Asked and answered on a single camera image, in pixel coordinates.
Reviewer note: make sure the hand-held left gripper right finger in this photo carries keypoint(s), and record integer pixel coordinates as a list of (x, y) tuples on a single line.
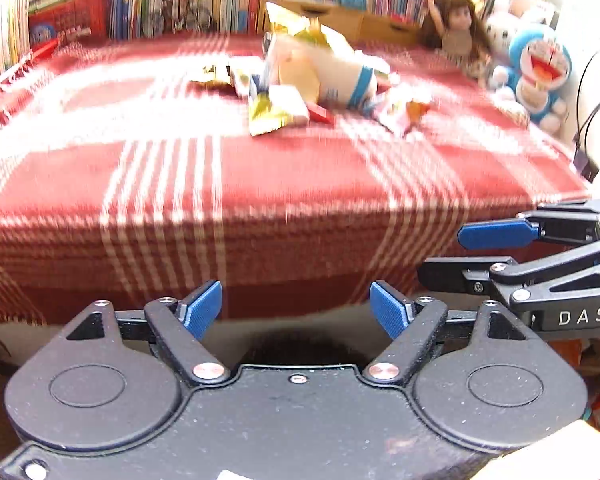
[(387, 310)]

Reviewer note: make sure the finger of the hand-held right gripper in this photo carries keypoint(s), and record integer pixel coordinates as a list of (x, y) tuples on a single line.
[(455, 275), (495, 235)]

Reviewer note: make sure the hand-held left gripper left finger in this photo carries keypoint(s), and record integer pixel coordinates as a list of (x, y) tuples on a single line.
[(203, 307)]

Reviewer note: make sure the red plaid blanket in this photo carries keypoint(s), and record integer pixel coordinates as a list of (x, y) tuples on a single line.
[(280, 185)]

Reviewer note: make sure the pink white wrapper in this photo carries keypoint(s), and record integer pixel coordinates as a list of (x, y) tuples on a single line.
[(395, 110)]

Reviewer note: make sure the blue cat plush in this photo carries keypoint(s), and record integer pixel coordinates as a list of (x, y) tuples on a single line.
[(535, 70)]

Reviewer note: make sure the white pink bunny plush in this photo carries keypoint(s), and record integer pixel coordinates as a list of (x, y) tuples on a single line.
[(502, 35)]

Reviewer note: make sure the brown-haired doll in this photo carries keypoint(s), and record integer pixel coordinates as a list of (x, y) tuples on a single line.
[(455, 35)]

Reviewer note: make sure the white bottle with blue band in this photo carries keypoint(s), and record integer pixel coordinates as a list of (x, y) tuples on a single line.
[(330, 77)]

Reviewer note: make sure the wooden drawer organizer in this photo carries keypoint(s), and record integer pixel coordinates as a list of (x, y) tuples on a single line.
[(380, 27)]

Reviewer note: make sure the blue crochet flower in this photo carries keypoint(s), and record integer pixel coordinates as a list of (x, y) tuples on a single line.
[(352, 0)]

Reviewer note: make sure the miniature bicycle model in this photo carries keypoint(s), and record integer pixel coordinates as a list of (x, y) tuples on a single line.
[(180, 17)]

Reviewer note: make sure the red plastic tray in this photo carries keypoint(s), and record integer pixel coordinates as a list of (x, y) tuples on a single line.
[(37, 52)]

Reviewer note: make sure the row of thin white books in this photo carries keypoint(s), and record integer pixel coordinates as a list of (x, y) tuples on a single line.
[(0, 40)]

